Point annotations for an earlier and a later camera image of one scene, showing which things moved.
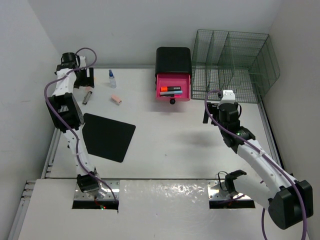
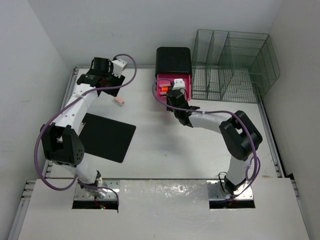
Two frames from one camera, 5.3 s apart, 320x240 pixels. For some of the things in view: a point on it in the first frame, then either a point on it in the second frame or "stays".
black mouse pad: [107, 138] stays
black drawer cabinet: [173, 60] stays
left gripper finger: [90, 77] to [111, 81]
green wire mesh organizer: [244, 62] stays
